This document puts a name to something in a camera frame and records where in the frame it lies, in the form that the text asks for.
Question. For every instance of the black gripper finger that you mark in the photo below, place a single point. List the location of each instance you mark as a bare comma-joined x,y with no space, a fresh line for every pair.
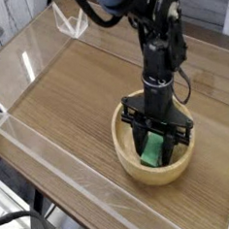
139,136
168,146

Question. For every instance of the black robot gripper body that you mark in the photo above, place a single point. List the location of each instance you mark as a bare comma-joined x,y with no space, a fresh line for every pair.
156,110

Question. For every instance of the brown wooden bowl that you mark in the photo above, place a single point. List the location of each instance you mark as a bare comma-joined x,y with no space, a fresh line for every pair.
131,160

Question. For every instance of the green rectangular block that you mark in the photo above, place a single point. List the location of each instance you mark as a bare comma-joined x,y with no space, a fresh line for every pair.
152,154

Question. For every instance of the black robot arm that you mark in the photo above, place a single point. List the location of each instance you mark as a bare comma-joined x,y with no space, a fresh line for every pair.
159,25

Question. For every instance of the clear acrylic table enclosure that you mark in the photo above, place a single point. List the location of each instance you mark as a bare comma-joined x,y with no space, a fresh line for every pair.
57,99

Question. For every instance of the clear acrylic corner bracket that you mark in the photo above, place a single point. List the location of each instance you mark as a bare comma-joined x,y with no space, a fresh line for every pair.
70,25

